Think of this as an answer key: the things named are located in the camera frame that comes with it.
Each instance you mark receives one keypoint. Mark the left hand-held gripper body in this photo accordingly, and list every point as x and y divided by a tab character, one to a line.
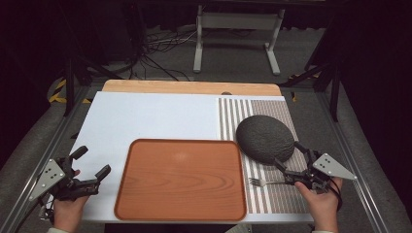
48	176

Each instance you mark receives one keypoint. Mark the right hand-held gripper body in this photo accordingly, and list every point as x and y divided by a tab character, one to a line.
330	167

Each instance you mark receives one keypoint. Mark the dark grey oval plate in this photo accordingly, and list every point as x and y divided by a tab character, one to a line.
265	139

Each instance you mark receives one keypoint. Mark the person's right hand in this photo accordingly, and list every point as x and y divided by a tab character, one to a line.
321	204

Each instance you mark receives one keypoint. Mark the person's left hand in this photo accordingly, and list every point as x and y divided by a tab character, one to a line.
68	212

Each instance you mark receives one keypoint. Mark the silver fork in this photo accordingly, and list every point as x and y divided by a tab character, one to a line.
259	182

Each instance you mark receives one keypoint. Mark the grey striped placemat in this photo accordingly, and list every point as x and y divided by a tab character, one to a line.
278	197

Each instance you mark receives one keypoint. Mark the yellow black floor tape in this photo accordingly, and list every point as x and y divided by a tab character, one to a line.
58	97

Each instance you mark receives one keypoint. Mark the black tripod stand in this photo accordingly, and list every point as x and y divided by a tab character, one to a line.
335	93
69	84

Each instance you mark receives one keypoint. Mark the white board mat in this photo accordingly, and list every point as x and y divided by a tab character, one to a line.
145	116

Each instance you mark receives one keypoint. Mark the brown wooden tray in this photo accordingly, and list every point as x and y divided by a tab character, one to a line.
179	181

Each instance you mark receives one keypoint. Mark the white metal stand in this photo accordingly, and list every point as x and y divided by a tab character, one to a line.
239	21

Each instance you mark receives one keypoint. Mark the aluminium frame rail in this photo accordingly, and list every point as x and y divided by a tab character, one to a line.
353	161
39	168

